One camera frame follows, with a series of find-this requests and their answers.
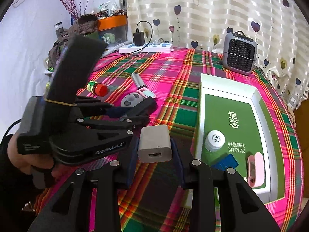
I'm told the white panda gadget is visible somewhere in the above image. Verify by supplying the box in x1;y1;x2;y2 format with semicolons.
121;92;144;107

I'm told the red cap brown bottle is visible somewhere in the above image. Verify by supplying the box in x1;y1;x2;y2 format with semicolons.
86;81;108;97

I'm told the pink clip gadget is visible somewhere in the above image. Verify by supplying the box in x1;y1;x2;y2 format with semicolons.
137;87;157;99

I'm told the white usb charger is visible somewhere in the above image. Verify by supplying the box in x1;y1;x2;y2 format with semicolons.
137;125;172;163

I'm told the blue usb stick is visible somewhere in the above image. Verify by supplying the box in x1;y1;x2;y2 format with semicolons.
211;154;239;171

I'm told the small white round jar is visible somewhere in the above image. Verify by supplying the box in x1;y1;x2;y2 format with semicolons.
204;130;226;152

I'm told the left hand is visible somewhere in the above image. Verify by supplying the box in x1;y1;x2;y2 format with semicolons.
7;134;54;174

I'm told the white power strip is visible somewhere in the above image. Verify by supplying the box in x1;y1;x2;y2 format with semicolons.
118;43;173;54

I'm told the green box lid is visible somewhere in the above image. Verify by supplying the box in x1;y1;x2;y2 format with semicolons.
84;31;100;40

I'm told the black power adapter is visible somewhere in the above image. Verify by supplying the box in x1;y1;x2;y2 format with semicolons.
133;32;145;46

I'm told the green cardboard box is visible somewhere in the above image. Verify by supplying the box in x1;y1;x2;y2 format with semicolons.
193;74;285;204

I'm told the plaid tablecloth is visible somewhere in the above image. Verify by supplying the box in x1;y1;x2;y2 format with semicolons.
92;49;304;231

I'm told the orange lid storage bin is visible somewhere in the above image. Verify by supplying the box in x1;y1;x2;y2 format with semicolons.
97;15;128;46

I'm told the brown cloth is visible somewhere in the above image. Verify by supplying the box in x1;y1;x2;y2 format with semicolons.
47;14;98;72

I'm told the dark glass jar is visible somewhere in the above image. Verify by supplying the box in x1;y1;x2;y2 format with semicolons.
54;22;64;40

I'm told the heart pattern curtain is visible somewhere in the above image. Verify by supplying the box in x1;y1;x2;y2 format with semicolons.
127;0;308;109

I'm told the grey mini heater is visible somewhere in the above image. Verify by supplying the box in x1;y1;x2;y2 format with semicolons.
222;31;257;75

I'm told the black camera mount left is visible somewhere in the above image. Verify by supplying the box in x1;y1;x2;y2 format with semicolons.
45;35;107;106

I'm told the black cable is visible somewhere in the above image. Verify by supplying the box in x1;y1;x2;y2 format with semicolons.
91;20;154;73

